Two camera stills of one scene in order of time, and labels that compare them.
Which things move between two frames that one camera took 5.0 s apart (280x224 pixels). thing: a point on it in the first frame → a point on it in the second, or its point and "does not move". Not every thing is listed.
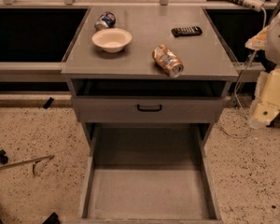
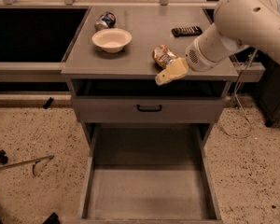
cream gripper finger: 271,96 → 200,56
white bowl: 112,39 does not move
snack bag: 168,61 does not move
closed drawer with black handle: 148,109 does not move
